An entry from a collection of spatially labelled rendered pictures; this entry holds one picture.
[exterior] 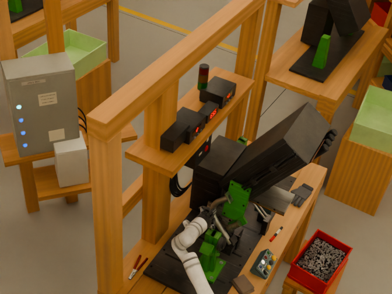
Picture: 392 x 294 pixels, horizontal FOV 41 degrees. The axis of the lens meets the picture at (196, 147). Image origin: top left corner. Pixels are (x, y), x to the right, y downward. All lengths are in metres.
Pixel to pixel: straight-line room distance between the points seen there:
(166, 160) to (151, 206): 0.39
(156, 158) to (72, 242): 1.82
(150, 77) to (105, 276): 0.98
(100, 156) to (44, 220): 2.26
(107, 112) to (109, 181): 0.30
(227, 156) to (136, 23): 4.19
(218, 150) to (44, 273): 1.64
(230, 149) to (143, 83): 0.96
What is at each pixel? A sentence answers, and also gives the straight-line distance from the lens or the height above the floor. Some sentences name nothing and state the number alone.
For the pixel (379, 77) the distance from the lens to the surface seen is 5.94.
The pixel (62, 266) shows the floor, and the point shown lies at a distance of 3.93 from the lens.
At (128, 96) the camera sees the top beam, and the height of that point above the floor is 1.94.
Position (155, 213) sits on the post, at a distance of 2.69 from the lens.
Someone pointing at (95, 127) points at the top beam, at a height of 1.90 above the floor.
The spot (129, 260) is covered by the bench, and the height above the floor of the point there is 0.88.
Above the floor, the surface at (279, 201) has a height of 1.13.
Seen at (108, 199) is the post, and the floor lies 1.55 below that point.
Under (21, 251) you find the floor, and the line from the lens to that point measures 4.07.
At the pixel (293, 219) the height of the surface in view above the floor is 0.90.
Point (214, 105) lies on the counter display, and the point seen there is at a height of 1.59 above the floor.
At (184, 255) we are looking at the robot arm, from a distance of 2.30.
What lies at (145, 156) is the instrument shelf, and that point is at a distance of 2.37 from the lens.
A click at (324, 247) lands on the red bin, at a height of 0.89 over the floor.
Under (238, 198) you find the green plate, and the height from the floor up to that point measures 1.20.
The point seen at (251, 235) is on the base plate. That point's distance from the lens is 2.95.
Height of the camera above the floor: 3.09
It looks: 40 degrees down
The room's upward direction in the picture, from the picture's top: 6 degrees clockwise
